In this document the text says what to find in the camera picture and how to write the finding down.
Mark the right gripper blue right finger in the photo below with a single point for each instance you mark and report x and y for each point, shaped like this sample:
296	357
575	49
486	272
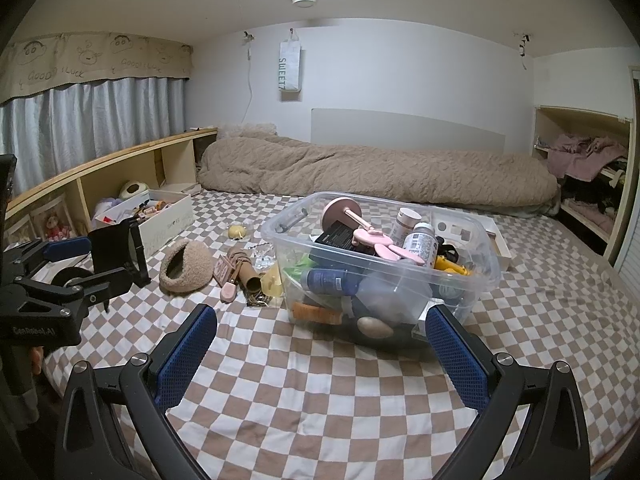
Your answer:
553	443

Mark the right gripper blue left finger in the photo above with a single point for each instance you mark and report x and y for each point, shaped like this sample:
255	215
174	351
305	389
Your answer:
90	444

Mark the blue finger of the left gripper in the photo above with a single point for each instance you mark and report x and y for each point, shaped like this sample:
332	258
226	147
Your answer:
98	288
65	249

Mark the cardboard tube with rope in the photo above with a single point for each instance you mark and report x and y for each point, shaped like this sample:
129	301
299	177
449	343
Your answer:
244	270

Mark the yellow translucent plastic piece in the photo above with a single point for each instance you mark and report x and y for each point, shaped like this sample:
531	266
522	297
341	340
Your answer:
272	286

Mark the black tape roll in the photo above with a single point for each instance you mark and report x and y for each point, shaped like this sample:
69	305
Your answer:
65	276

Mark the framed doll picture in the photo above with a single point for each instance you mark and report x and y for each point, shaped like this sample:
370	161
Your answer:
52	220

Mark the wooden bedside shelf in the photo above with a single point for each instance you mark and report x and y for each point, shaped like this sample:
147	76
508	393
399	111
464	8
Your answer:
167	164

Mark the white cardboard box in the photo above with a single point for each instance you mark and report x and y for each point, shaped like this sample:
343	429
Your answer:
163	216

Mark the grey curtain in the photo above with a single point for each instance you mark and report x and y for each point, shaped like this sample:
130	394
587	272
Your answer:
62	128

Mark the red playing card box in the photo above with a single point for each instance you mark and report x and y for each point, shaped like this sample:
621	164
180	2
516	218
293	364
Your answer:
223	270

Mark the small yellow item in bag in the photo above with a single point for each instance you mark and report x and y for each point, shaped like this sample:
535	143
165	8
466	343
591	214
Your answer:
237	232

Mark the clear beaded tiara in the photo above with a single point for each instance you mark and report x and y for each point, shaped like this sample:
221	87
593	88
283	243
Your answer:
262	255

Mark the orange rectangular sponge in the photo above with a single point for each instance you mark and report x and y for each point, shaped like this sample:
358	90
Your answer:
316	314

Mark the beige printed curtain valance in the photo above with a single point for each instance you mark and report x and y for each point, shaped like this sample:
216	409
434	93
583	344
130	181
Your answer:
40	64

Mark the brown quilted duvet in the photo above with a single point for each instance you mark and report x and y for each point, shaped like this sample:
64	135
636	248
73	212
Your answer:
257	162

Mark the green patterned packet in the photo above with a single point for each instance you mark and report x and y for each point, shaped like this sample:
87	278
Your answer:
295	271

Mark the yellow item in bin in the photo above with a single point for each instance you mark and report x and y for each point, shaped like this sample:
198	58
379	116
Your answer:
445	265

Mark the dark blue spray can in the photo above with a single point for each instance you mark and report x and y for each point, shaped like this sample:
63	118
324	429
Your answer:
331	282

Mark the beige egg shaped ball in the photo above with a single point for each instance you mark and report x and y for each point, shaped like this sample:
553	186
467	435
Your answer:
374	328

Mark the white shallow tray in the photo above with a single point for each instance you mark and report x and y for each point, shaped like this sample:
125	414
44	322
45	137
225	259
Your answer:
456	228

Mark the white pill bottle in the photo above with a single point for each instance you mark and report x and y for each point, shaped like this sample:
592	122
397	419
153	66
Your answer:
422	242

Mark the clear plastic storage bin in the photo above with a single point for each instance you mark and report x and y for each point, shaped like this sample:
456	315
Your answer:
398	293

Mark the black box in bin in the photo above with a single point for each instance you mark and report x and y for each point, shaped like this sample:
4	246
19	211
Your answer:
337	236

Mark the pink handheld fan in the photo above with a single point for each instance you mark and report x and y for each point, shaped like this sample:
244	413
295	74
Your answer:
347	211

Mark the grey lidded jar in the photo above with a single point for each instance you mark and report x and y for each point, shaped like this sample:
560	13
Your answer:
406	219

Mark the pink clothes pile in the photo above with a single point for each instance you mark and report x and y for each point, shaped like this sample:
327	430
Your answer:
582	158

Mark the wooden closet shelf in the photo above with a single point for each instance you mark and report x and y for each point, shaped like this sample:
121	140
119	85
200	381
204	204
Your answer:
598	211

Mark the grey headboard panel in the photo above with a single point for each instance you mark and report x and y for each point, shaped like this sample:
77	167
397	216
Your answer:
334	126

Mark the white hanging sweet bag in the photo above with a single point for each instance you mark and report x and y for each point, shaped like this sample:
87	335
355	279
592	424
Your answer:
290	64

